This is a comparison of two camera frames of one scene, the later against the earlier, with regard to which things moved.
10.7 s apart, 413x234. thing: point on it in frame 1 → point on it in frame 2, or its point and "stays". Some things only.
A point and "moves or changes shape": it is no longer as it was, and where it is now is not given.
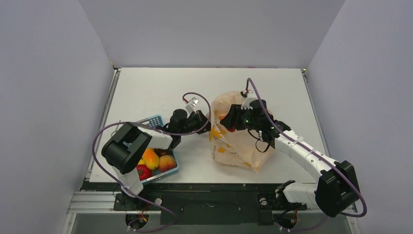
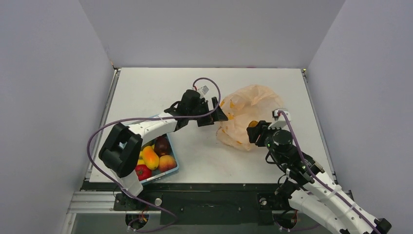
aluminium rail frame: (93, 202) stays
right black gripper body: (234, 117) → (255, 133)
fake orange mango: (151, 158) stays
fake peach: (166, 163) stays
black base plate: (204, 204) stays
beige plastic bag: (235, 147) moves or changes shape
